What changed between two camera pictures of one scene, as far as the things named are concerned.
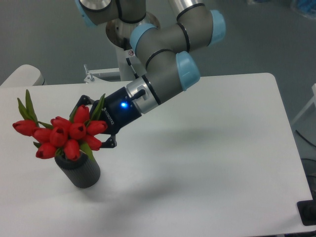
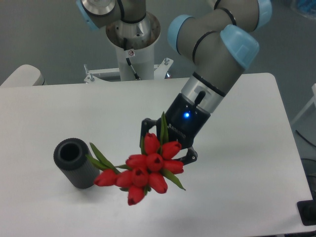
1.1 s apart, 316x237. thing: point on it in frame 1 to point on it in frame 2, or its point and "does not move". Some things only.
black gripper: [119, 110] to [185, 120]
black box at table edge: [307, 210] does not move
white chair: [25, 75] does not move
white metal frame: [312, 101] does not move
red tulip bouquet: [70, 137] to [142, 172]
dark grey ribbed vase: [83, 173] does not move
